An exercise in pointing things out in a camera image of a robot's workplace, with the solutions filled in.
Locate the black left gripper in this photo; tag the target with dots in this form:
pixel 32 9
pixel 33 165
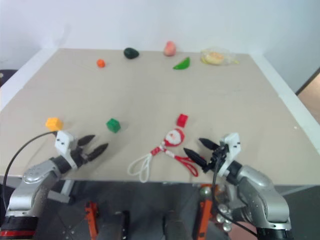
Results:
pixel 79 155

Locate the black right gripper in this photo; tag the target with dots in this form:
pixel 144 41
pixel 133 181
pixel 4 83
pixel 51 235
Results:
pixel 216 157

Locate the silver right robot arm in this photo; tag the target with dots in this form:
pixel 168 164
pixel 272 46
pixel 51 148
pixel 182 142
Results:
pixel 260 197

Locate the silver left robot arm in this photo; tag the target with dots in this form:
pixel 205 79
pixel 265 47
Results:
pixel 35 180

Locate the green cube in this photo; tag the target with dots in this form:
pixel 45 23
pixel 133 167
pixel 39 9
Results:
pixel 113 125

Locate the red cube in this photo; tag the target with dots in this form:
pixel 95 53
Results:
pixel 182 120

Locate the yellow block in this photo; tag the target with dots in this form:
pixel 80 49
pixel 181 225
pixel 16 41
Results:
pixel 53 124

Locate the orange right clamp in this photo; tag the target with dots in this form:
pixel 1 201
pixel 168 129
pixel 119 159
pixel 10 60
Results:
pixel 205 217

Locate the orange clamp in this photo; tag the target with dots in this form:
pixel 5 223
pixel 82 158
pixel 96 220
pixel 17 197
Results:
pixel 205 217
pixel 92 220

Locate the orange left clamp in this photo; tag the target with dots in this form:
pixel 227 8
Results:
pixel 92 220

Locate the small orange toy fruit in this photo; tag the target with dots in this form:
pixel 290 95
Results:
pixel 100 63

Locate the green toy pea pod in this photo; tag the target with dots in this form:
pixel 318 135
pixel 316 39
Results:
pixel 183 64

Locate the clear bag with bread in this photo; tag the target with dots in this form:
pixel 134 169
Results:
pixel 217 57

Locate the dark green toy avocado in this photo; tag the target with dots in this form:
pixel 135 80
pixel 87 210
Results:
pixel 130 53

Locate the pink toy peach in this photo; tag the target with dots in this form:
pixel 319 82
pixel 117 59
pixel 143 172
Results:
pixel 170 49

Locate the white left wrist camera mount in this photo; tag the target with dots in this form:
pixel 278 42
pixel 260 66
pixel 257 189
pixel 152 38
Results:
pixel 64 147

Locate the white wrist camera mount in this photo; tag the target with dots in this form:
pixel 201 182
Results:
pixel 64 147
pixel 231 152

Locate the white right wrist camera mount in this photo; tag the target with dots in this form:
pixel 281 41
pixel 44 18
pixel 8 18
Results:
pixel 231 152

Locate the grey table bracket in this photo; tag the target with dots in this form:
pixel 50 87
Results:
pixel 58 193

